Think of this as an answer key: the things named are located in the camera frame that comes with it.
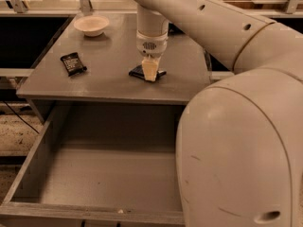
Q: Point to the open grey top drawer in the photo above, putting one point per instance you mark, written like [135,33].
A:
[100,164]

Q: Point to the white gripper with vent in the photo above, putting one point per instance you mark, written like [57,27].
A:
[151,45]

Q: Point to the white bowl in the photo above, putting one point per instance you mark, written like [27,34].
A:
[91,26]

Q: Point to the blue rxbar blueberry wrapper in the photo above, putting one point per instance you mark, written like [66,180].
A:
[138,73]

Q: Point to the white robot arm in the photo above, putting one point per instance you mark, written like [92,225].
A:
[239,141]

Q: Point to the grey cabinet with flat top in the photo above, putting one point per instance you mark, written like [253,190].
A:
[105,97]

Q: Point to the black snack bar wrapper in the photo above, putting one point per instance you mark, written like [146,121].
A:
[73,64]

